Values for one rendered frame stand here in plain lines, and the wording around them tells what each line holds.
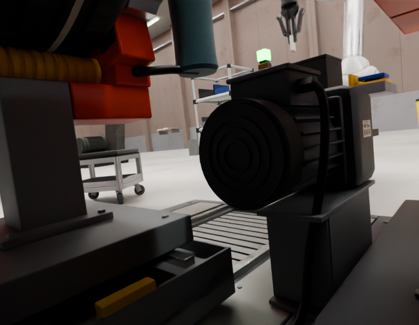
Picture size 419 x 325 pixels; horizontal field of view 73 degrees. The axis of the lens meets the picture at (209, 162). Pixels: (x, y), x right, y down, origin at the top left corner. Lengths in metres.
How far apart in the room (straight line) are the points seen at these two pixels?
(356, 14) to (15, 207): 1.74
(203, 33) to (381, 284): 0.50
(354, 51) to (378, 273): 1.39
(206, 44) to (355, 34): 1.29
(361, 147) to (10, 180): 0.55
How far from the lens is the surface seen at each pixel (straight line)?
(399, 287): 0.46
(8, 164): 0.51
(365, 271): 0.49
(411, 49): 10.57
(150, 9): 0.59
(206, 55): 0.59
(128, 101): 0.58
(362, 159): 0.54
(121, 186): 1.82
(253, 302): 0.51
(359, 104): 0.54
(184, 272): 0.41
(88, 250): 0.38
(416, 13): 0.67
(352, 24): 1.83
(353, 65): 1.68
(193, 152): 7.08
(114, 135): 7.43
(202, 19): 0.61
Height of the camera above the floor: 0.34
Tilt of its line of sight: 5 degrees down
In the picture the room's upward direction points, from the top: 6 degrees counter-clockwise
